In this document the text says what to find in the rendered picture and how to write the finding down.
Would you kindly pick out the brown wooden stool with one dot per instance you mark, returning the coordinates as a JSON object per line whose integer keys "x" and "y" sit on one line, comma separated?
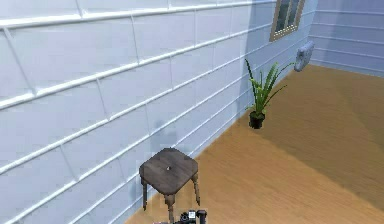
{"x": 168, "y": 173}

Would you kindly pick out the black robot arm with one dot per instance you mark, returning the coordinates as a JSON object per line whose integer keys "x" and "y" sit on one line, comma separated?
{"x": 197, "y": 216}

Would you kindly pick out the green house plant black pot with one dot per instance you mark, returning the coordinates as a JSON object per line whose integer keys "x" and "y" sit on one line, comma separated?
{"x": 257, "y": 119}

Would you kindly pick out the wooden framed window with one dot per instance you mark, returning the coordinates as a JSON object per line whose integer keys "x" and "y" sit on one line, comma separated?
{"x": 286, "y": 15}

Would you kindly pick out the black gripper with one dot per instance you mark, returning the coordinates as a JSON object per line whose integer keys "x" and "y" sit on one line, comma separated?
{"x": 183, "y": 218}

